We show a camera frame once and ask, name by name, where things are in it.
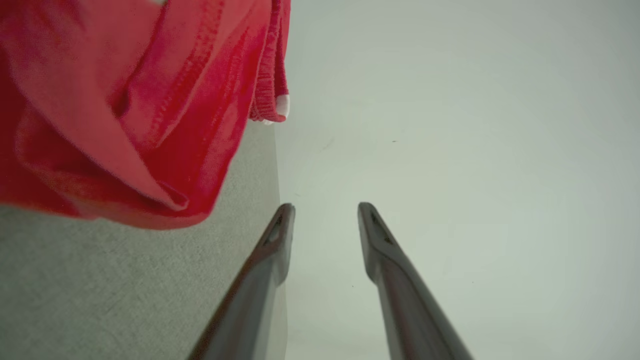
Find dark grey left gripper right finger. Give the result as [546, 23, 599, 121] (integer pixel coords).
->
[357, 202, 474, 360]

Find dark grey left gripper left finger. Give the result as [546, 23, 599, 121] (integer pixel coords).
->
[187, 203, 296, 360]

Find crumpled red shirt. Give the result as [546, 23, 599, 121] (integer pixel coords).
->
[0, 0, 292, 230]

